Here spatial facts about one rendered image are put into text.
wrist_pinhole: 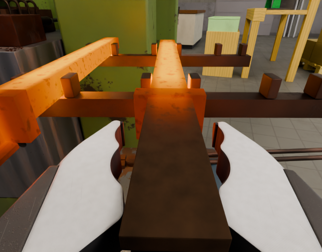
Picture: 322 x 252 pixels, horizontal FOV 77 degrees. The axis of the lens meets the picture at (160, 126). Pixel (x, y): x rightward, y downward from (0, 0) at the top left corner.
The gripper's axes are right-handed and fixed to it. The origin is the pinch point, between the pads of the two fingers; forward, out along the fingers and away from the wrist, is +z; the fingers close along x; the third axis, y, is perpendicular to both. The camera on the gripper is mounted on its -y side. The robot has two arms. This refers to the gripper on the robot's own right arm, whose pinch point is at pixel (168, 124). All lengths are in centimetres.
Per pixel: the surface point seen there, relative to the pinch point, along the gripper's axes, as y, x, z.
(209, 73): 89, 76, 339
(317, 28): 61, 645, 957
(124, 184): 26.5, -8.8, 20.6
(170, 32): 3, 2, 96
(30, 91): -0.6, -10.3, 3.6
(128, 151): 26.5, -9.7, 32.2
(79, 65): -0.2, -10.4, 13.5
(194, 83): -0.1, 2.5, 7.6
